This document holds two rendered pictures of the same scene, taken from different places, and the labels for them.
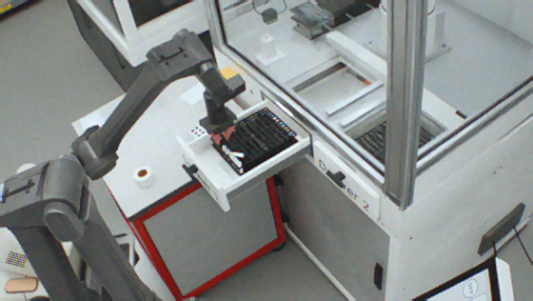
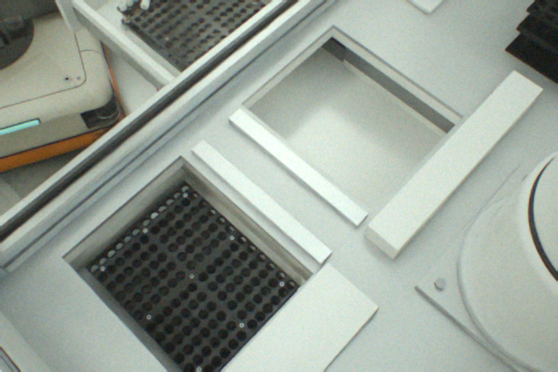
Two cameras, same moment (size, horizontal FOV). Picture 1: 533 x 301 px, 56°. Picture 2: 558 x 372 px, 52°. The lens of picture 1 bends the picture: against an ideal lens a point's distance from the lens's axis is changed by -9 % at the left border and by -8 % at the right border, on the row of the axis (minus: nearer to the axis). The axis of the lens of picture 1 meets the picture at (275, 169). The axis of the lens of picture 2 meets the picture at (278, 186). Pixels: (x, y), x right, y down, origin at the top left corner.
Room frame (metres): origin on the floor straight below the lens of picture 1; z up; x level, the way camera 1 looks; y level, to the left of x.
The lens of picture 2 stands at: (1.16, -0.62, 1.62)
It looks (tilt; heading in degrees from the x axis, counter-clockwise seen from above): 64 degrees down; 70
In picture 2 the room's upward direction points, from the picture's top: straight up
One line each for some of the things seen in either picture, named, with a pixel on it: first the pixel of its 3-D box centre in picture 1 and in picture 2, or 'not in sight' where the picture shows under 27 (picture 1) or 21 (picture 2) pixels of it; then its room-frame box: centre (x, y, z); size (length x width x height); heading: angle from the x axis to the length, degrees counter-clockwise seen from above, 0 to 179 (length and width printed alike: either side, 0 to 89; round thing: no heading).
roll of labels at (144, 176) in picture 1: (144, 176); not in sight; (1.29, 0.45, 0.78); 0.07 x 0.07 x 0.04
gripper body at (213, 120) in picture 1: (216, 113); not in sight; (1.23, 0.14, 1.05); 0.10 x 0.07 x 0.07; 117
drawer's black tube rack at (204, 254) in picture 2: not in sight; (194, 283); (1.13, -0.38, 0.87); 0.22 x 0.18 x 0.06; 117
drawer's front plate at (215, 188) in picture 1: (201, 172); not in sight; (1.18, 0.23, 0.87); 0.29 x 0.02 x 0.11; 27
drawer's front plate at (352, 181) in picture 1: (345, 179); not in sight; (1.04, -0.20, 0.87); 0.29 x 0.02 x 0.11; 27
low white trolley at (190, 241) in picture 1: (185, 190); not in sight; (1.55, 0.40, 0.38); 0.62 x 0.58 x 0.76; 27
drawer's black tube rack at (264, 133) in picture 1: (254, 142); not in sight; (1.27, 0.05, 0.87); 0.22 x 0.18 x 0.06; 117
